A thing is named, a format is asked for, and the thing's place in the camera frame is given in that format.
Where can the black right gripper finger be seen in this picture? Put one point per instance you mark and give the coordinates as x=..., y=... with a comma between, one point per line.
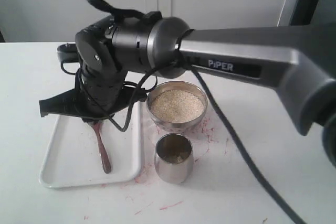
x=124, y=98
x=67, y=103

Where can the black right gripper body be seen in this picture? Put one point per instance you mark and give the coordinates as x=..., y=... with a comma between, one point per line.
x=102, y=73

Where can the brown wooden spoon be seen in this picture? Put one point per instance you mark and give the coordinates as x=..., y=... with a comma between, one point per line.
x=106, y=165

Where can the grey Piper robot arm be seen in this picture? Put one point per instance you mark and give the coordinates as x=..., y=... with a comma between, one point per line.
x=298, y=62

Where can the stainless steel rice bowl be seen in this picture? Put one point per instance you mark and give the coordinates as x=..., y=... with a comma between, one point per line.
x=176, y=85

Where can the uncooked white rice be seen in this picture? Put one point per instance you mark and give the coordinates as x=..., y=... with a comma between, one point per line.
x=177, y=106

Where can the stainless steel cup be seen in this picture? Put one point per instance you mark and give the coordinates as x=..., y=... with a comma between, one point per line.
x=173, y=158

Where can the white rectangular plastic tray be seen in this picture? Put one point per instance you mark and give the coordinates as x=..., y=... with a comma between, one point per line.
x=73, y=157

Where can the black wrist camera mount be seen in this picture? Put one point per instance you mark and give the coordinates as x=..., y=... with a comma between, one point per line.
x=67, y=53

